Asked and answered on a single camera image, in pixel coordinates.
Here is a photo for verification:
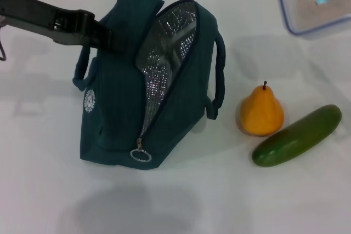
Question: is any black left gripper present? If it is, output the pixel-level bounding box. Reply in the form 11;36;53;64
0;0;133;53

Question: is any teal insulated lunch bag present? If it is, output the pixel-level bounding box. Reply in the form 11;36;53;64
71;0;228;170

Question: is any orange pear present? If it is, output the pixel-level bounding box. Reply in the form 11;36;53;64
239;80;285;137

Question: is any clear blue-rimmed lunch box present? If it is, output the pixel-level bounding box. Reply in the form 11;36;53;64
277;0;351;39

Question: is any green cucumber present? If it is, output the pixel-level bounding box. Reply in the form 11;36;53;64
251;104;343;168

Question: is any left arm grey cable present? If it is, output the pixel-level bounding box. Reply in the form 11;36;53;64
0;41;8;62

